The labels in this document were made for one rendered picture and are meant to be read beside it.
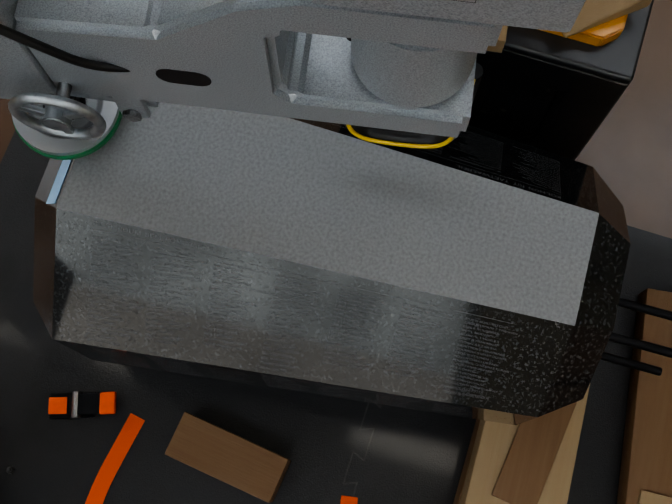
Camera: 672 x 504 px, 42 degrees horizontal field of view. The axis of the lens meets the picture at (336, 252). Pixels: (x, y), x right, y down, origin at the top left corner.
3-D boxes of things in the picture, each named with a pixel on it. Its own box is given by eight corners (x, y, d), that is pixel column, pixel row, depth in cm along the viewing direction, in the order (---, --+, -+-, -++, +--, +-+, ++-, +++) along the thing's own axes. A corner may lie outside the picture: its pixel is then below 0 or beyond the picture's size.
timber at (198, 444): (172, 455, 239) (163, 454, 227) (192, 414, 241) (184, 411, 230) (272, 502, 235) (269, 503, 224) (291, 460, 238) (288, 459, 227)
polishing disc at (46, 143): (75, 37, 179) (74, 34, 178) (142, 108, 175) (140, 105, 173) (-9, 102, 175) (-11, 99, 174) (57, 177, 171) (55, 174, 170)
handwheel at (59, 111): (126, 93, 148) (102, 50, 133) (114, 149, 145) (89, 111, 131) (38, 83, 148) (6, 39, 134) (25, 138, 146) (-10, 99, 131)
